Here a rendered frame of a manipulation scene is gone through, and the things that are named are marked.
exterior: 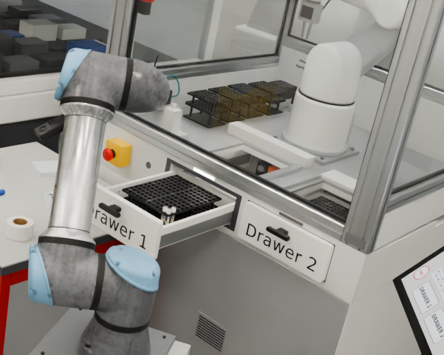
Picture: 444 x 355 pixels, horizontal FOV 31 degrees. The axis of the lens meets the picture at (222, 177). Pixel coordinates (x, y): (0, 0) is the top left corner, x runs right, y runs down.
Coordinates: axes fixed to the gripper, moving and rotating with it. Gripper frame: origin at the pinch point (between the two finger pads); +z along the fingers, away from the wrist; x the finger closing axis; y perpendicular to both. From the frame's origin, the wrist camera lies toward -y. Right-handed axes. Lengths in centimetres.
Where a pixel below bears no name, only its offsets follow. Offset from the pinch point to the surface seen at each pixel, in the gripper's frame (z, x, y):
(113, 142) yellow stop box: -3.5, 9.8, 20.4
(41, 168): 9.9, 22.3, 3.3
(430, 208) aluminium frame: -12, -65, 81
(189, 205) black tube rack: -3.1, -31.9, 22.6
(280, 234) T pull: -4, -54, 37
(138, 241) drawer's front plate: 1.6, -38.6, 3.7
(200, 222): -0.6, -37.1, 23.3
